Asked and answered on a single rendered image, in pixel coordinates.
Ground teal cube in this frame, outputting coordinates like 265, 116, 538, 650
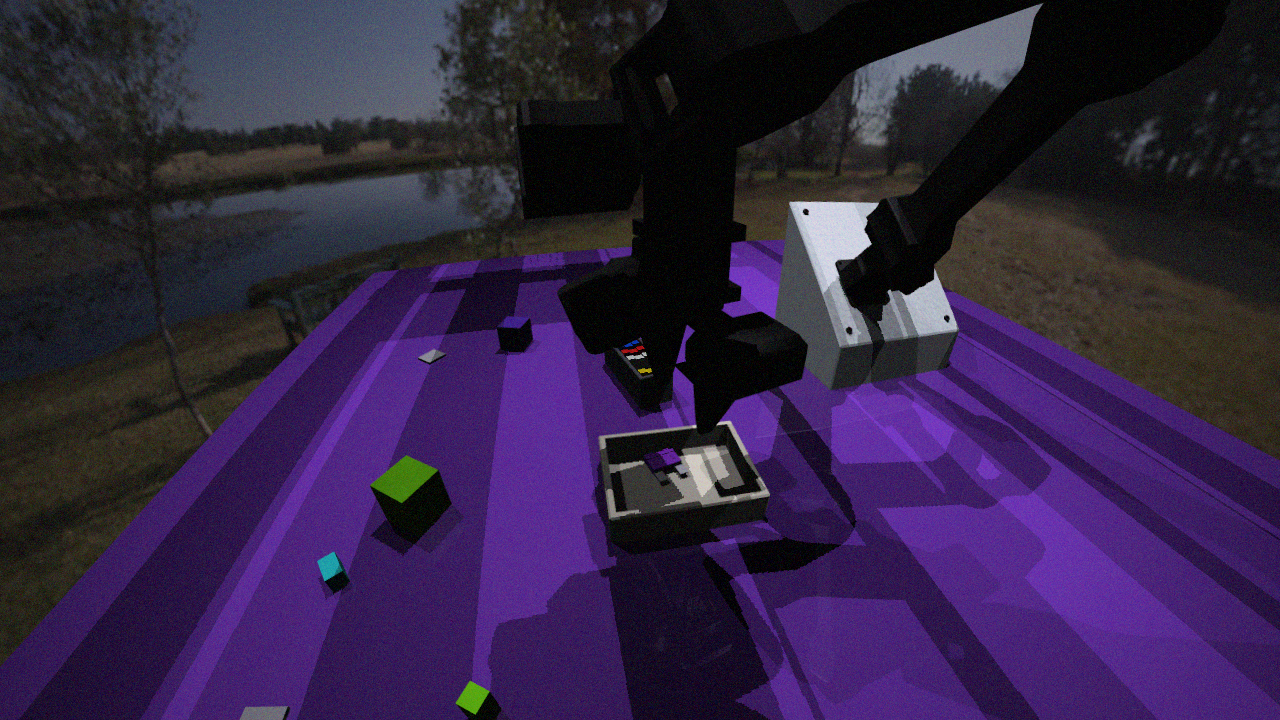
317, 552, 349, 591

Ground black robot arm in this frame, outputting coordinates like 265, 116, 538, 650
513, 0, 1231, 354

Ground green cube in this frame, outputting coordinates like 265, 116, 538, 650
370, 455, 452, 536
454, 682, 498, 720

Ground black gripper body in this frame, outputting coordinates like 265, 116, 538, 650
632, 206, 808, 402

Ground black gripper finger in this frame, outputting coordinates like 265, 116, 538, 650
641, 314, 687, 387
675, 361, 735, 436

